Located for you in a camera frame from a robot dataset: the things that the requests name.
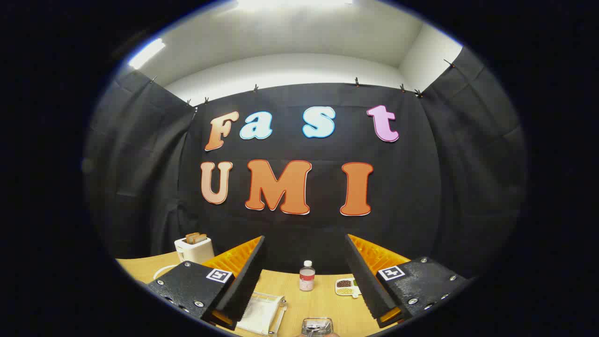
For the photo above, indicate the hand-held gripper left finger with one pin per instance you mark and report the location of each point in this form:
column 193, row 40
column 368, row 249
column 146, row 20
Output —
column 248, row 281

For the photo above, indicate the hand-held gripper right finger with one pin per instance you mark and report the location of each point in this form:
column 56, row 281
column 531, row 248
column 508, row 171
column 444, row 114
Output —
column 362, row 276

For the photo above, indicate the white dish rack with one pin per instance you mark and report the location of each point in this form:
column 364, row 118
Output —
column 257, row 311

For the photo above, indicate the white divided dish of beans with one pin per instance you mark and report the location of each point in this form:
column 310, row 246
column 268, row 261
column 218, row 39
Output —
column 345, row 291

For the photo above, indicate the clear bottle red label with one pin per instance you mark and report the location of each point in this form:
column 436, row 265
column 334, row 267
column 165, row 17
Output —
column 307, row 280

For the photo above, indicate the white toaster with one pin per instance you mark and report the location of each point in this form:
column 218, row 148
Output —
column 194, row 252

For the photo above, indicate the brown toast slice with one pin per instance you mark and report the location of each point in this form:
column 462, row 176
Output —
column 192, row 237
column 200, row 238

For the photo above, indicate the ceiling light panel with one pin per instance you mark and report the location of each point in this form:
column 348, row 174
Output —
column 295, row 3
column 146, row 54

